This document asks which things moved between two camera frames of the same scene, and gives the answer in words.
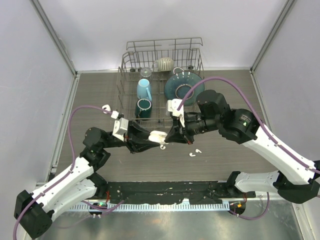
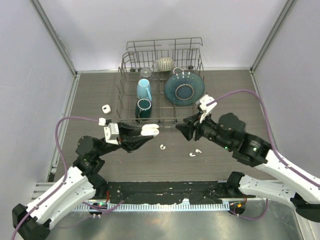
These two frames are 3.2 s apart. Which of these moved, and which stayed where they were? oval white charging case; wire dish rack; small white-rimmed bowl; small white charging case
Moved: oval white charging case
Stayed: wire dish rack; small white charging case; small white-rimmed bowl
